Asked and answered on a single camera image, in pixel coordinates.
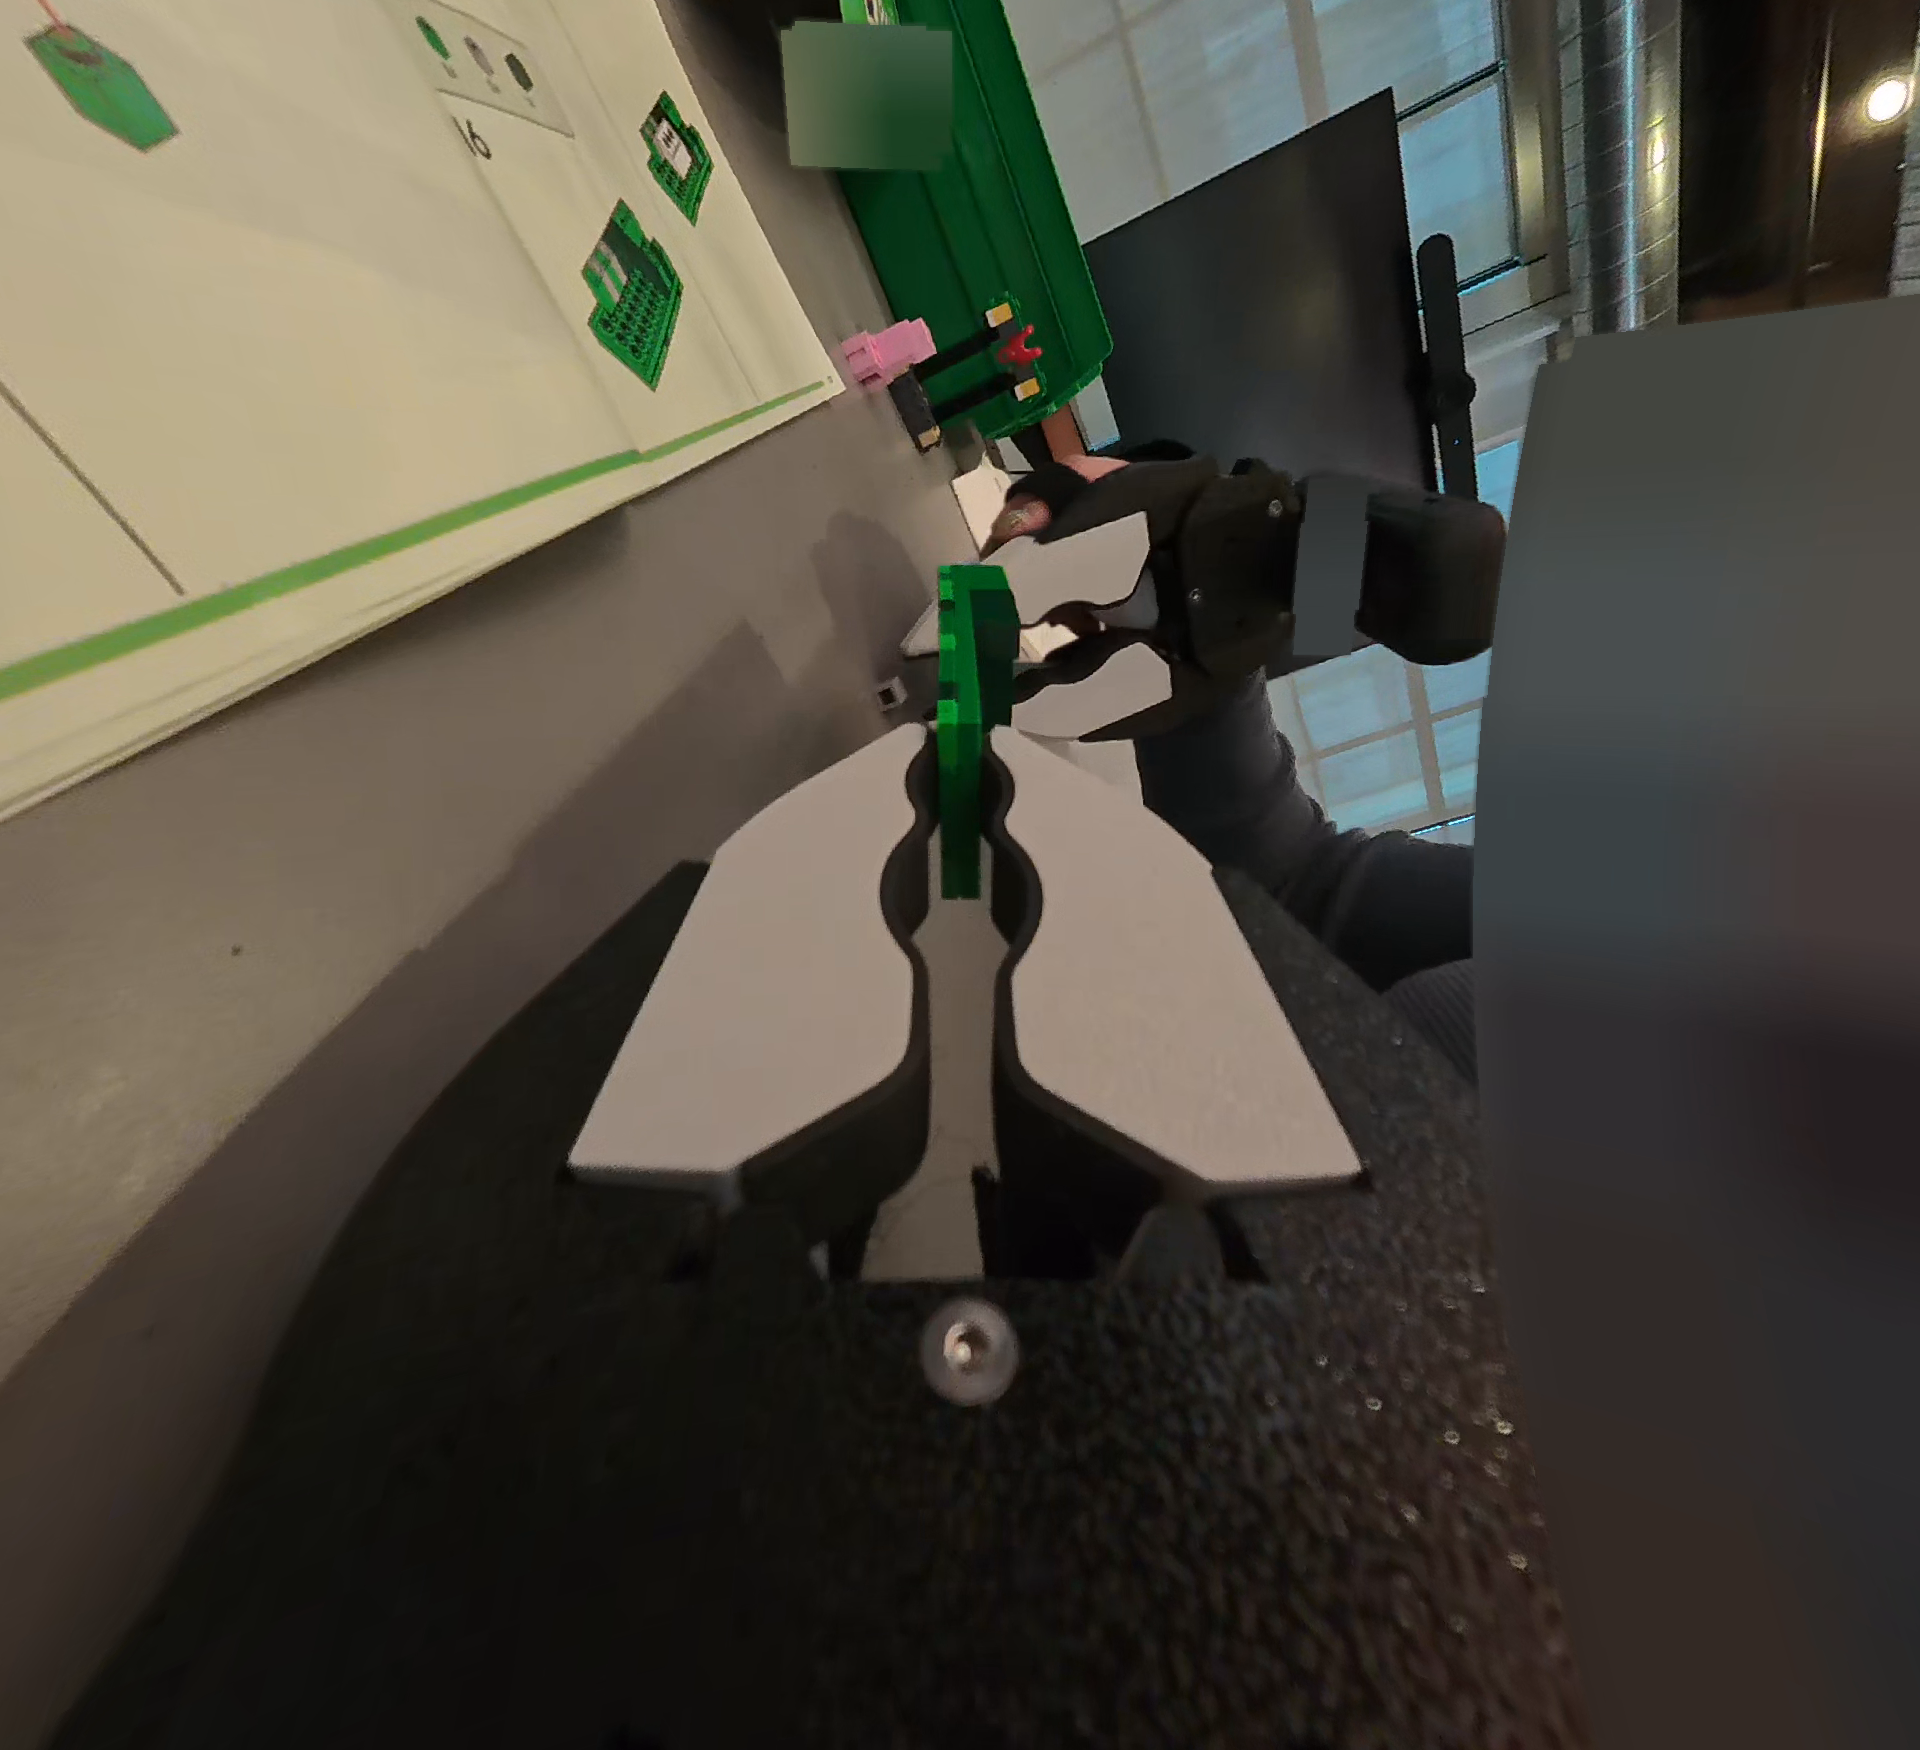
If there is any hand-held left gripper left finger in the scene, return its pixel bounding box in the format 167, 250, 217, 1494
567, 723, 942, 1250

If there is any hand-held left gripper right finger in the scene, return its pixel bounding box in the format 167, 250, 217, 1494
990, 730, 1369, 1203

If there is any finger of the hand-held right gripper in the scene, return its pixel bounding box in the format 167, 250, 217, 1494
1015, 508, 1159, 627
1009, 640, 1178, 747

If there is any green brick assembly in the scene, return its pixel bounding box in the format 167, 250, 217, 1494
934, 562, 1022, 901

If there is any grey desk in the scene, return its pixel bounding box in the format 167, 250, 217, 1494
0, 0, 1123, 1404

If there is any person's right hand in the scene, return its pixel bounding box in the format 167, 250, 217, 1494
1002, 439, 1212, 547

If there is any pink brick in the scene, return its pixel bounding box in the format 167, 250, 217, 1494
838, 318, 935, 392

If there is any black monitor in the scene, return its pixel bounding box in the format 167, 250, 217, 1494
1079, 90, 1483, 510

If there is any green plastic bin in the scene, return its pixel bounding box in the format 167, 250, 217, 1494
832, 0, 1115, 441

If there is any grey flat panel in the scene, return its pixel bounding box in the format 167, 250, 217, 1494
1466, 294, 1920, 1750

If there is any brick instruction booklet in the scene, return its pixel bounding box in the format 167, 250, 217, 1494
0, 0, 844, 822

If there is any metal ventilation duct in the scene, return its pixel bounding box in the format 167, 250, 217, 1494
1571, 0, 1691, 331

